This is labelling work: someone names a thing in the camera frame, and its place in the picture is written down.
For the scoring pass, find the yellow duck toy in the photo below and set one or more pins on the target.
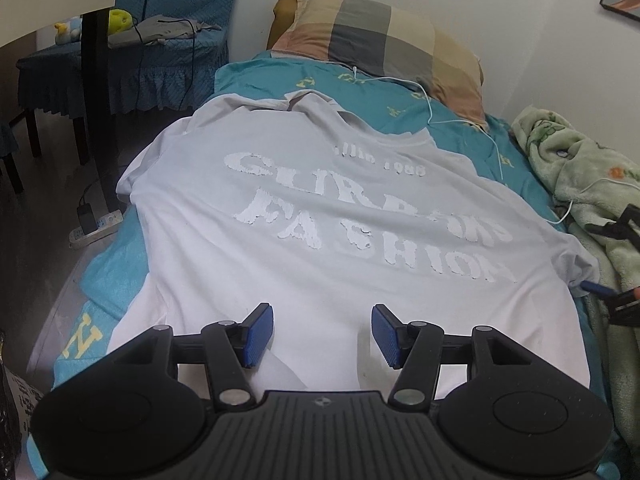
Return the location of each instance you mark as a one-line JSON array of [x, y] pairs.
[[67, 30]]

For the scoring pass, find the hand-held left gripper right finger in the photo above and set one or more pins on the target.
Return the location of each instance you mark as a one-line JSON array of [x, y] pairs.
[[382, 332]]

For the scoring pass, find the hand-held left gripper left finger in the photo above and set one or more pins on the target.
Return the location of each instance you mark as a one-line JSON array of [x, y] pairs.
[[257, 332]]

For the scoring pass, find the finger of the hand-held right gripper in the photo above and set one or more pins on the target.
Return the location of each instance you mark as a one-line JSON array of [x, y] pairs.
[[617, 227], [600, 288]]

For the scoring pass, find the black plastic bag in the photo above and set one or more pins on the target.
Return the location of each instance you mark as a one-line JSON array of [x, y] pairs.
[[15, 410]]

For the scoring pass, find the teal patterned bed sheet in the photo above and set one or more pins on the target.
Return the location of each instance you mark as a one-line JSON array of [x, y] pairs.
[[350, 90]]

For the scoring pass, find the white printed t-shirt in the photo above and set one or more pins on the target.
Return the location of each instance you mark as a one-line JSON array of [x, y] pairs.
[[300, 260]]

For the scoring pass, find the grey mattress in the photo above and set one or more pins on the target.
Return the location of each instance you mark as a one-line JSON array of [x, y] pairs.
[[55, 320]]

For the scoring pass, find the brown pillow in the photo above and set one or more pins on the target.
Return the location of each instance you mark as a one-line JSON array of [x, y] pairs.
[[280, 20]]

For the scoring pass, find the chair with blue cover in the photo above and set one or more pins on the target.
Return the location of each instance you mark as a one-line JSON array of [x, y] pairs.
[[12, 175], [165, 70]]

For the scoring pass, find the green fleece blanket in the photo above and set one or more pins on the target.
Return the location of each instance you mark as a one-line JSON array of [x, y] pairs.
[[575, 170]]

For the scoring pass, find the plaid pillow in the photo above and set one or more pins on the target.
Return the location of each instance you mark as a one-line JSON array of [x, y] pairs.
[[380, 35]]

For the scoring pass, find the dark table with white edge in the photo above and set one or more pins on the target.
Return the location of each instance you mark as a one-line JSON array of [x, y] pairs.
[[95, 85]]

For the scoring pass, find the black power adapter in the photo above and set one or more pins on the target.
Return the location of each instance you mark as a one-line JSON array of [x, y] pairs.
[[86, 217]]

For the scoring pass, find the white power strip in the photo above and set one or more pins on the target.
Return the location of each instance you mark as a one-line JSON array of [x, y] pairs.
[[100, 226]]

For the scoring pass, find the grey garment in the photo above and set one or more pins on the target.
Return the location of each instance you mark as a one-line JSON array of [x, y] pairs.
[[160, 30]]

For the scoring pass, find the yellow-green plush toy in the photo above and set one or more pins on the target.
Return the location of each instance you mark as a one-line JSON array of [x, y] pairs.
[[120, 20]]

